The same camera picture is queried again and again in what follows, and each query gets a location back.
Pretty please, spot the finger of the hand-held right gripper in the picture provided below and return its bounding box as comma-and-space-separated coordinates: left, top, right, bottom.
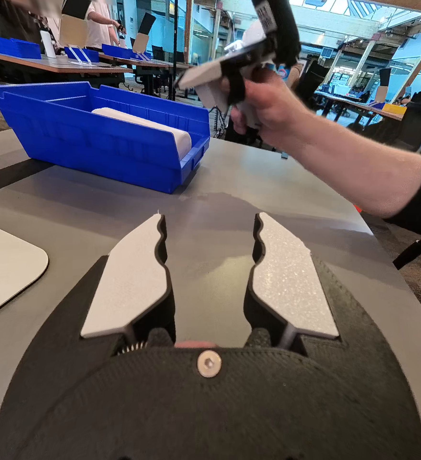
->
176, 38, 276, 91
194, 77, 233, 113

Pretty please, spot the person's right hand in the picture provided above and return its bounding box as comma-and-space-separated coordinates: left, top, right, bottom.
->
229, 68, 320, 150

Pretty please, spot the white bottle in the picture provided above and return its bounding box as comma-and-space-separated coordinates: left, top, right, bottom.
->
91, 107, 193, 159

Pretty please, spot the small blue plastic bin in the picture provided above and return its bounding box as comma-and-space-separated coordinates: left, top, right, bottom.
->
0, 33, 43, 60
101, 43, 154, 62
65, 46, 100, 64

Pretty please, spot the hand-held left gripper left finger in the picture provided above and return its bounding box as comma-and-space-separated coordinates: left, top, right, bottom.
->
81, 214, 176, 343

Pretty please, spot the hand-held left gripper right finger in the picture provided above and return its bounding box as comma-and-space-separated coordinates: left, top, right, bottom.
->
243, 212, 340, 350

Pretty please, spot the black office chair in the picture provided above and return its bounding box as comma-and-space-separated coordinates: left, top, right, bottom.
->
292, 61, 327, 110

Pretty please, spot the person's right forearm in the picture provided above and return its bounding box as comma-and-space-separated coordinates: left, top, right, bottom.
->
297, 108, 421, 242

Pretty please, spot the wooden top desk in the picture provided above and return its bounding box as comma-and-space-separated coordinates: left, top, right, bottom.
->
314, 90, 383, 121
0, 48, 136, 85

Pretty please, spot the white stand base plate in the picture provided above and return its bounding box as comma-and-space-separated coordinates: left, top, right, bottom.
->
0, 219, 50, 322

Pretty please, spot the black slanted stand leg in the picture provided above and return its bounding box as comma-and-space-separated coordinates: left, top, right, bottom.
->
393, 235, 421, 271

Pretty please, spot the yellow bin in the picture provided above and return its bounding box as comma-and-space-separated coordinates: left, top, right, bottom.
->
381, 103, 407, 118

